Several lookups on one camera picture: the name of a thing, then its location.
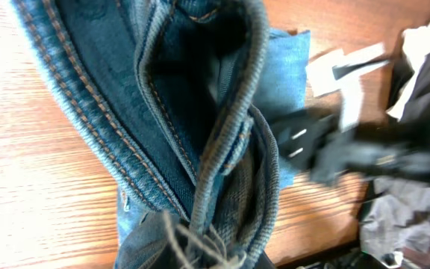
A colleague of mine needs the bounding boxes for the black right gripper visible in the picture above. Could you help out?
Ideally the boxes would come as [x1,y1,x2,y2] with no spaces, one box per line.
[270,108,380,186]

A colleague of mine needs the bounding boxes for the light blue denim jeans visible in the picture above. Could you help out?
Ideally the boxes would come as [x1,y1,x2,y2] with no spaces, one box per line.
[11,0,311,268]

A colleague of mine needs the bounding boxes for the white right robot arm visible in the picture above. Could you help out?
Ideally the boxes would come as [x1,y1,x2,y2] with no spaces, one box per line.
[271,54,430,185]

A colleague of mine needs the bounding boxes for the grey shorts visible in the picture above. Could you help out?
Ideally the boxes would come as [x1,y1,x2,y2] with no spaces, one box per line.
[359,54,430,268]

